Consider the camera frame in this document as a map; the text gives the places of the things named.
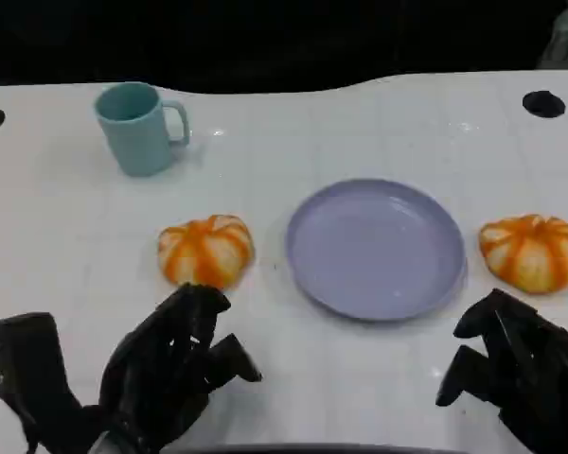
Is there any pale green mug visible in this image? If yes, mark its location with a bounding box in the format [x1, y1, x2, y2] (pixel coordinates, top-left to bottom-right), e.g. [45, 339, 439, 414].
[93, 81, 191, 179]

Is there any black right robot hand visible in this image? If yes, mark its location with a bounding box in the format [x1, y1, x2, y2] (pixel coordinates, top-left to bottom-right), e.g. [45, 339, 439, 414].
[435, 288, 568, 454]

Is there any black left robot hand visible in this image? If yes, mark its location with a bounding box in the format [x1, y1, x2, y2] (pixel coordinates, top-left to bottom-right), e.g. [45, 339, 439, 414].
[98, 282, 263, 454]

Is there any grey machine cabinet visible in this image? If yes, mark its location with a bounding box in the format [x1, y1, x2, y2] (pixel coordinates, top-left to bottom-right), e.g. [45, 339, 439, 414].
[539, 0, 568, 70]

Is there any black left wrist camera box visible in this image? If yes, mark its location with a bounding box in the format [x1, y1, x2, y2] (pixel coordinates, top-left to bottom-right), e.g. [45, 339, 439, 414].
[0, 311, 101, 454]

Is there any lilac plate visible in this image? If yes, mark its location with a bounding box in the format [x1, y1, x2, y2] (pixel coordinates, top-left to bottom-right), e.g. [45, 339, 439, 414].
[285, 178, 469, 323]

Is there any orange and white bread roll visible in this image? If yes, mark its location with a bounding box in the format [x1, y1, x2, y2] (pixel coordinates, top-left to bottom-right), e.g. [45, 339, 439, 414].
[478, 213, 568, 295]
[157, 214, 256, 290]

